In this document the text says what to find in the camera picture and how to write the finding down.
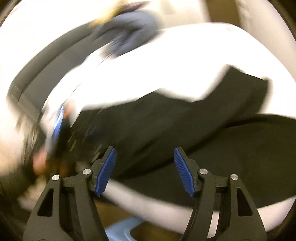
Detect black jeans pants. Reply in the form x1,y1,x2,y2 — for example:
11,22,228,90
67,68,295,207

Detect grey padded headboard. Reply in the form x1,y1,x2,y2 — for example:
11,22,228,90
7,23,100,123

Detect blue rolled duvet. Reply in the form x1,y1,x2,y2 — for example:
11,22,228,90
92,11,160,57

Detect yellow cushion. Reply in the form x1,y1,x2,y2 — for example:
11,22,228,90
89,1,128,27

